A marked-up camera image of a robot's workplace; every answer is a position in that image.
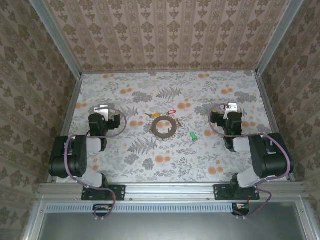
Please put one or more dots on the floral table cover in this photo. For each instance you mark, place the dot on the floral table cover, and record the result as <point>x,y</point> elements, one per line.
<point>175,82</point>

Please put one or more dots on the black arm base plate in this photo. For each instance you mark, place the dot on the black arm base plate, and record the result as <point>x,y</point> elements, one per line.
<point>220,192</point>
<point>120,192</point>

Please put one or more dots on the red tag key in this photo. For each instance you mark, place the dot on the red tag key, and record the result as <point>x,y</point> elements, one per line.
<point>172,112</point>

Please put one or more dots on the black connector board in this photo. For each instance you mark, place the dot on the black connector board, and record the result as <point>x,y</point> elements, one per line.
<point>102,208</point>
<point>241,208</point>

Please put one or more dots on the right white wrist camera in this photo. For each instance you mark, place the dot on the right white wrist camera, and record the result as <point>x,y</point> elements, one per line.
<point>231,107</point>

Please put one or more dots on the large brown lace keyring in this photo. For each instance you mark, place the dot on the large brown lace keyring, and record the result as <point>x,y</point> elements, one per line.
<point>156,130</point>

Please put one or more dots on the aluminium table side rail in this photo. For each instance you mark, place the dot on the aluminium table side rail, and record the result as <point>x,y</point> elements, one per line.
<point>71,107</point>
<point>268,107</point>

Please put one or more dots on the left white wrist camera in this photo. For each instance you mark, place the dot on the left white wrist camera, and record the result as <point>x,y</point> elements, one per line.
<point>103,110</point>

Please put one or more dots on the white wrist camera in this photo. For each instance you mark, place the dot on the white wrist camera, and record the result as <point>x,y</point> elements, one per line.
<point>231,107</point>
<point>103,110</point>

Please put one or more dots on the aluminium mounting rail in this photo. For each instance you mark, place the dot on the aluminium mounting rail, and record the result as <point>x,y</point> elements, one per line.
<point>170,190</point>

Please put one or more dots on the aluminium frame post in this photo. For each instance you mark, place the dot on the aluminium frame post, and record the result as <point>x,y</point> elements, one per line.
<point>280,37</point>
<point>57,40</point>

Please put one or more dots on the green tag key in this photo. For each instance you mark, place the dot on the green tag key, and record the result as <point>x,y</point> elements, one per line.
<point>193,135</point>

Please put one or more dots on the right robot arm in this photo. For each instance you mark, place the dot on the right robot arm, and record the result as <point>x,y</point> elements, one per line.
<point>265,155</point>

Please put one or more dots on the grey metal panel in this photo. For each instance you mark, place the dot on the grey metal panel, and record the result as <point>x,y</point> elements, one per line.
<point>162,227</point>

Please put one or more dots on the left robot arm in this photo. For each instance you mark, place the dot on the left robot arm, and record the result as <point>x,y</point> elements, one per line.
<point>75,155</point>

